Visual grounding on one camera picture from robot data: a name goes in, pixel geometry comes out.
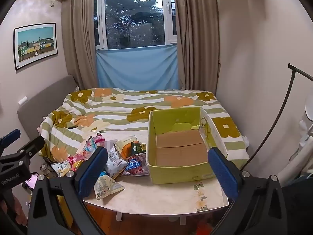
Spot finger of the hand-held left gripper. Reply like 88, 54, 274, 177
17, 136, 45, 162
0, 129, 21, 151

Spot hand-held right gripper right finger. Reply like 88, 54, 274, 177
207, 147, 288, 235

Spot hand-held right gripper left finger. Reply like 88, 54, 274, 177
27, 147, 108, 235

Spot white and green snack packet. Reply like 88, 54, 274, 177
94, 171, 125, 200

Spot grey-white snack packet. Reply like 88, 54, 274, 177
105, 146, 129, 179

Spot pink and blue cartoon snack packet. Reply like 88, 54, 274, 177
82, 136, 105, 157

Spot yellow-green cardboard box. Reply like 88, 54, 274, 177
146, 106, 229, 184

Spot person's left hand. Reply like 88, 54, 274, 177
0, 195, 28, 227

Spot small pink snack packet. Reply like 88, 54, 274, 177
67, 153, 91, 172

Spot phone with pink screen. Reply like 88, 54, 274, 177
22, 173, 40, 191

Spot clear plastic box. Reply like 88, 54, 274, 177
104, 139, 119, 150

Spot cream and orange snack packet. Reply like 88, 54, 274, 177
115, 135, 141, 161

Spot yellow box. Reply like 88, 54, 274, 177
56, 194, 74, 228

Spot grey bed headboard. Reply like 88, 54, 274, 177
17, 75, 80, 142

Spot dark green snack packet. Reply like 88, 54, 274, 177
130, 142, 147, 155

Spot floral striped blanket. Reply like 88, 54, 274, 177
39, 87, 250, 172

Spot white appliance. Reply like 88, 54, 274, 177
281, 95, 313, 177

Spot framed picture of houses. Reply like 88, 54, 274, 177
13, 23, 58, 71

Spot black curved pole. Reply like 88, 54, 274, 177
241, 63, 313, 170

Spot beige curtain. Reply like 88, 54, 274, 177
61, 0, 98, 90
171, 0, 220, 95

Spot light blue cloth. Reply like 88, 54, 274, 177
95, 44, 181, 90

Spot window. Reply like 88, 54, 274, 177
94, 0, 178, 50

